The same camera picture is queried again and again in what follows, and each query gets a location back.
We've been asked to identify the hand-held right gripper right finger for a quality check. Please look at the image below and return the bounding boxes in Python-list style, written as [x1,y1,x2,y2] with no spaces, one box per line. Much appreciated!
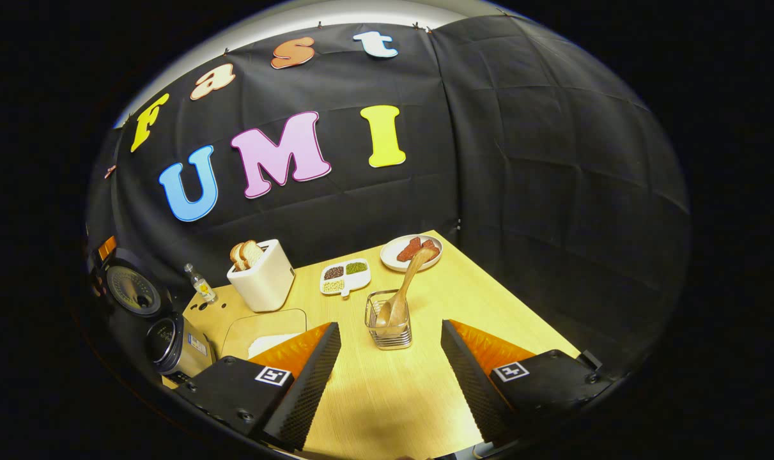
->
[440,319,612,448]

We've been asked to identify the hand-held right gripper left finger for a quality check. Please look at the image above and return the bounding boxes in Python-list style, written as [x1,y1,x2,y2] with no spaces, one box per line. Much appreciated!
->
[176,321,343,453]

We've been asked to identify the clear wire chopstick holder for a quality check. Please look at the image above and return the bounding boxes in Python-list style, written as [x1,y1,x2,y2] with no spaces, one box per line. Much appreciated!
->
[364,289,413,350]

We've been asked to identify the long wooden spoon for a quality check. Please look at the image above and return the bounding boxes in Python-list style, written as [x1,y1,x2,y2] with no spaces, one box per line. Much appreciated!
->
[387,246,440,330]

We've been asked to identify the dark grey rice cooker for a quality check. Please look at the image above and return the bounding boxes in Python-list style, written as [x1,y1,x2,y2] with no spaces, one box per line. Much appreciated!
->
[91,246,218,384]

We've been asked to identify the clear plastic rice box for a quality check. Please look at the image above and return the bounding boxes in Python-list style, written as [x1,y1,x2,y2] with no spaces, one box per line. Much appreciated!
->
[221,309,317,362]

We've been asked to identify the small glass bottle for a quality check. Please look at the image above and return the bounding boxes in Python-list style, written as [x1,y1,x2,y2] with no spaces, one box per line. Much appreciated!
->
[183,263,218,305]

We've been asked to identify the white toaster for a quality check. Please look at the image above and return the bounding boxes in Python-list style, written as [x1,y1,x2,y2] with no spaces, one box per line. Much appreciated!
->
[227,239,296,312]

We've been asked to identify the white divided bean dish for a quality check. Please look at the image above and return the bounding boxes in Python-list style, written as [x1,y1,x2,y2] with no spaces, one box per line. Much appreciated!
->
[320,258,372,298]

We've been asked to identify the white round plate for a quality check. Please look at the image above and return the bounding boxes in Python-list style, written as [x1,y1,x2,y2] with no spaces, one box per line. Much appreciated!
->
[380,234,444,273]

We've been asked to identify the black backdrop cloth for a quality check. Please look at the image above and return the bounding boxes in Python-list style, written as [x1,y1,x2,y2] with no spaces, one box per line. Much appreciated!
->
[85,14,691,384]

